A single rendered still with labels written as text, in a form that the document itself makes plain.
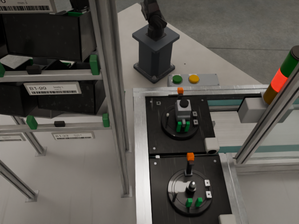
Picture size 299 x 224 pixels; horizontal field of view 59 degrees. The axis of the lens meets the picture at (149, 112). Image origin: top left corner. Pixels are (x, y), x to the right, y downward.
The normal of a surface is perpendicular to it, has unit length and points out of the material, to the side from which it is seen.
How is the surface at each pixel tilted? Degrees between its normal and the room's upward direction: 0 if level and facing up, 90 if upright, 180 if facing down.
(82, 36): 90
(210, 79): 0
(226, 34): 0
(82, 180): 0
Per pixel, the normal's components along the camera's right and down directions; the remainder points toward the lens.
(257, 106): 0.02, -0.57
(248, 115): 0.05, 0.82
